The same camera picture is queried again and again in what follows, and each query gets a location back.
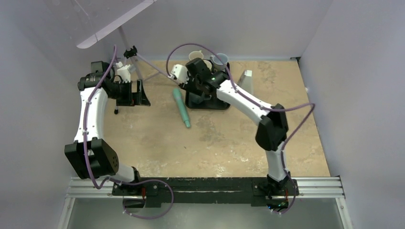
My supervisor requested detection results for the tripod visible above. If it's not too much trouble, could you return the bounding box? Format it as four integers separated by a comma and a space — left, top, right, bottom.
114, 26, 175, 115

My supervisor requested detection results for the purple cable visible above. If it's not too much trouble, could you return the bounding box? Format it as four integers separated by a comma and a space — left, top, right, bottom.
82, 44, 117, 190
166, 43, 316, 215

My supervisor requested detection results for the aluminium rail frame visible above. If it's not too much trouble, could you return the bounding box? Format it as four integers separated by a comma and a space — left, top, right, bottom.
58, 177, 352, 229

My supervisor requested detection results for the green cup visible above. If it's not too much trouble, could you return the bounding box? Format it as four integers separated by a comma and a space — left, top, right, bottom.
188, 50, 204, 61

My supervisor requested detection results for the black tray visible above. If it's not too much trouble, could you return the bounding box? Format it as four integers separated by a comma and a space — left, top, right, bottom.
184, 63, 231, 111

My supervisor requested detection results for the teal cylinder toy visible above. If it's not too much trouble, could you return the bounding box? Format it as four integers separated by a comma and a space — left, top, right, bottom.
172, 88, 191, 128

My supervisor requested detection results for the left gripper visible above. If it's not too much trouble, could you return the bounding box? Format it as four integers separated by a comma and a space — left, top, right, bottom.
109, 79, 149, 106

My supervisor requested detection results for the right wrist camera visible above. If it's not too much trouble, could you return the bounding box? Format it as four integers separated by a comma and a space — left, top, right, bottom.
171, 64, 189, 84

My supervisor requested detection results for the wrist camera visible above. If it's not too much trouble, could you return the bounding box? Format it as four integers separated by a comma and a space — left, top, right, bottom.
115, 62, 136, 83
171, 64, 189, 84

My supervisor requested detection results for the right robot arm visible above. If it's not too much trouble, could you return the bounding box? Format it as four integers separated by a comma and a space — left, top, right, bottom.
185, 58, 290, 194

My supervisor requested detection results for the yellow mug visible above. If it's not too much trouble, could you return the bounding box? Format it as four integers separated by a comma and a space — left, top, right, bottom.
204, 60, 212, 70

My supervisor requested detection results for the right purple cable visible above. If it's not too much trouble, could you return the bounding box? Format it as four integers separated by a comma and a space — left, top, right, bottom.
166, 43, 316, 215

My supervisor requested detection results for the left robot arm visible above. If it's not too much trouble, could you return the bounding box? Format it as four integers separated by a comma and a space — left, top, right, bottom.
64, 61, 150, 195

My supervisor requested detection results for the white mug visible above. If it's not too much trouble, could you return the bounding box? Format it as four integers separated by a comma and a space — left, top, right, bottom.
210, 53, 229, 71

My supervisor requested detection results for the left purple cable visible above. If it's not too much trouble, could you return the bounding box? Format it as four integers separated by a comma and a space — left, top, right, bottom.
82, 44, 117, 190

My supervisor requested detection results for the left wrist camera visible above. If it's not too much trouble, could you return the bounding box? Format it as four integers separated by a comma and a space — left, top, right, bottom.
115, 62, 136, 83

